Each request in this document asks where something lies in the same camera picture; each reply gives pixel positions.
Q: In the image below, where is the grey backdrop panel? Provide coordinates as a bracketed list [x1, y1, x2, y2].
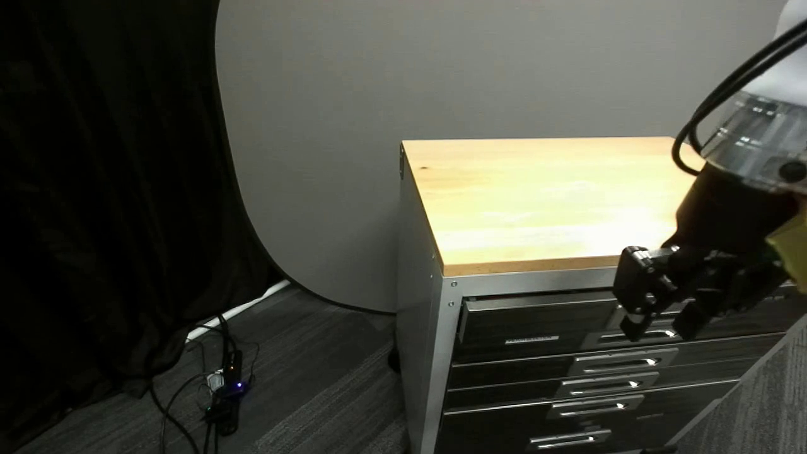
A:
[214, 0, 789, 314]

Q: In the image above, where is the black curtain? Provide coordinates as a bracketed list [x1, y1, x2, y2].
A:
[0, 0, 287, 454]

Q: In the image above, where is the grey tool cabinet wooden top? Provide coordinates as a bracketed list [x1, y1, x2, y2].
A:
[388, 136, 807, 454]

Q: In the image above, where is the black cable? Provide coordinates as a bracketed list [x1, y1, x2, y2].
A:
[148, 373, 218, 454]
[200, 312, 260, 454]

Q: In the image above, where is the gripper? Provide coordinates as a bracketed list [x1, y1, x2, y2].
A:
[613, 161, 803, 342]

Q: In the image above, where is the black power strip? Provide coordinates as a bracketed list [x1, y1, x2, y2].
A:
[214, 349, 245, 437]

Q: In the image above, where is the black drawer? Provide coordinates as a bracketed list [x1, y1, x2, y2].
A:
[456, 282, 807, 365]
[479, 410, 707, 454]
[441, 361, 760, 414]
[435, 378, 740, 453]
[448, 333, 790, 392]

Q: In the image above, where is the silver drawer handle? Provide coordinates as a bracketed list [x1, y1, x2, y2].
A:
[545, 395, 645, 421]
[555, 371, 660, 399]
[580, 327, 680, 351]
[567, 348, 679, 378]
[526, 428, 613, 450]

